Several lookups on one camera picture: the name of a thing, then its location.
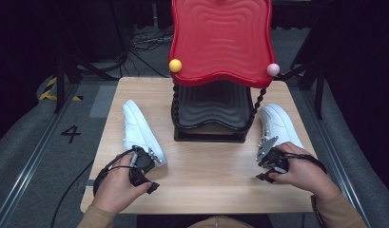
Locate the black tripod stand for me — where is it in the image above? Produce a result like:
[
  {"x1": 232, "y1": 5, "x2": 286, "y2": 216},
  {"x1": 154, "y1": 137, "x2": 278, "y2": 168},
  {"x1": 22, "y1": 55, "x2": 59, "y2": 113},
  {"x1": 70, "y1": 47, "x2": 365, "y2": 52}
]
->
[
  {"x1": 53, "y1": 51, "x2": 128, "y2": 115},
  {"x1": 277, "y1": 18, "x2": 330, "y2": 121}
]

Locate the red and black shoe rack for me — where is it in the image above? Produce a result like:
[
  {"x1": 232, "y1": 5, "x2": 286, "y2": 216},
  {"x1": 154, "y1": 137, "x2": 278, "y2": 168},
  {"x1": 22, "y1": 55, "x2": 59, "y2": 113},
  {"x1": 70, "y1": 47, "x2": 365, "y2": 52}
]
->
[{"x1": 168, "y1": 0, "x2": 281, "y2": 143}]

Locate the black floor cable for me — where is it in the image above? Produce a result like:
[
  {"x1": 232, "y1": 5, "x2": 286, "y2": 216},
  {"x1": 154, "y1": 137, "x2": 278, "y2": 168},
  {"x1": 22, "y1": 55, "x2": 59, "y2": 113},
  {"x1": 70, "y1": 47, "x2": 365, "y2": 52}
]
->
[{"x1": 49, "y1": 159, "x2": 95, "y2": 228}]

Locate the person's tan clothing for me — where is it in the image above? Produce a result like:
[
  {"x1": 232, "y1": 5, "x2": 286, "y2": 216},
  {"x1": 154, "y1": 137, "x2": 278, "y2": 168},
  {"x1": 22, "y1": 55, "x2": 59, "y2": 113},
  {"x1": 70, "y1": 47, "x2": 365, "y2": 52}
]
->
[{"x1": 185, "y1": 215, "x2": 257, "y2": 228}]

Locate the metal floor rail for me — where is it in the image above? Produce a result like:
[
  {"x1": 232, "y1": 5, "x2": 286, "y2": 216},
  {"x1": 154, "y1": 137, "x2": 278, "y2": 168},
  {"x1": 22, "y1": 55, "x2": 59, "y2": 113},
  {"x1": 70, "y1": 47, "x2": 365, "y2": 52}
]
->
[
  {"x1": 0, "y1": 84, "x2": 80, "y2": 228},
  {"x1": 300, "y1": 88, "x2": 376, "y2": 228}
]

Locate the person's right hand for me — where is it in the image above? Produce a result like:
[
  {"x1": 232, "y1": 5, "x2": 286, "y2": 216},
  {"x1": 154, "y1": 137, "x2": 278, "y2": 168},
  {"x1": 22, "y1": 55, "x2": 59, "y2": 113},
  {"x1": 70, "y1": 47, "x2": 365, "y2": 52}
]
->
[{"x1": 267, "y1": 142, "x2": 342, "y2": 201}]

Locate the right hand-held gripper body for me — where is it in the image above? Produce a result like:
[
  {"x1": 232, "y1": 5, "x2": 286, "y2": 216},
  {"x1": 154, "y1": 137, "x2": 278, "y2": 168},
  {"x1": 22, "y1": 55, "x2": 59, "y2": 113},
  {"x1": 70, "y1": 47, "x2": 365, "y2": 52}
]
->
[{"x1": 255, "y1": 136, "x2": 291, "y2": 175}]

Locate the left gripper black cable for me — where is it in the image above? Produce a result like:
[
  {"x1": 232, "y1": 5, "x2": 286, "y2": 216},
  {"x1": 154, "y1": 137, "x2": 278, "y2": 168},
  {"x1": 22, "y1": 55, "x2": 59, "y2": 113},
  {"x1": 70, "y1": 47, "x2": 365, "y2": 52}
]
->
[{"x1": 92, "y1": 147, "x2": 137, "y2": 198}]

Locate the bundle of floor cables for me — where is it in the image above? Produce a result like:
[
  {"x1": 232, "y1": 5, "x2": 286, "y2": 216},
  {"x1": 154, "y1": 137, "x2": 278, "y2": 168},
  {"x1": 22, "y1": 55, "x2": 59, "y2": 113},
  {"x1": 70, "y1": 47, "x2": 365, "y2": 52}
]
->
[{"x1": 127, "y1": 26, "x2": 175, "y2": 79}]

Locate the person's left hand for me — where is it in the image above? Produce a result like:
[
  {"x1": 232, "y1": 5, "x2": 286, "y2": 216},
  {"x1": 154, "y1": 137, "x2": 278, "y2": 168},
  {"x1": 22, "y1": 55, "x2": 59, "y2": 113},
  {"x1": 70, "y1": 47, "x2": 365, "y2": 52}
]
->
[{"x1": 90, "y1": 157, "x2": 152, "y2": 215}]

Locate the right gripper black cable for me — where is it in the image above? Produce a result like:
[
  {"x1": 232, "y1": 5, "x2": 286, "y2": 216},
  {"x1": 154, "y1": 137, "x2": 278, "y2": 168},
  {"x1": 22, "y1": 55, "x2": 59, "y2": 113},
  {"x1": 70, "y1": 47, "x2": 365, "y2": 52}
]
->
[{"x1": 279, "y1": 151, "x2": 328, "y2": 228}]

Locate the white sneaker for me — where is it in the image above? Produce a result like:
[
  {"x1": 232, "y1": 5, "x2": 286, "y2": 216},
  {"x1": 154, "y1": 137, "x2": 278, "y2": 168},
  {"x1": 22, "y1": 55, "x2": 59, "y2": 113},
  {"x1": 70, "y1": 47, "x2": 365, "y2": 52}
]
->
[
  {"x1": 258, "y1": 103, "x2": 304, "y2": 153},
  {"x1": 121, "y1": 99, "x2": 168, "y2": 168}
]

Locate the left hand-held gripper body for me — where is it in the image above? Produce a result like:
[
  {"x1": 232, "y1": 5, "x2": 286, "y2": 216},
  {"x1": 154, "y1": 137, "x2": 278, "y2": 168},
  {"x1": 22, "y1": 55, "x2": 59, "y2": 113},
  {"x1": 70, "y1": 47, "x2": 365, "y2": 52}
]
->
[{"x1": 128, "y1": 145, "x2": 162, "y2": 188}]

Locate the yellow and black floor tape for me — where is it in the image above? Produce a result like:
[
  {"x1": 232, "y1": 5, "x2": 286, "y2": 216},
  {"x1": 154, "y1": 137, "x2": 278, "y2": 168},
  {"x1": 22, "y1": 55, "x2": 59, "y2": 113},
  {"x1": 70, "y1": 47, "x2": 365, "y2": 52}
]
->
[{"x1": 38, "y1": 76, "x2": 85, "y2": 103}]

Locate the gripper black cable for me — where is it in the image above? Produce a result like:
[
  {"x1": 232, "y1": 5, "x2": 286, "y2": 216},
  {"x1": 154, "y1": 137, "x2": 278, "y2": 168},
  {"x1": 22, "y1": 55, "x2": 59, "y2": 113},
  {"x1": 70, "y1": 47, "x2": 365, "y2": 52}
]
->
[
  {"x1": 92, "y1": 147, "x2": 137, "y2": 198},
  {"x1": 279, "y1": 151, "x2": 328, "y2": 228}
]

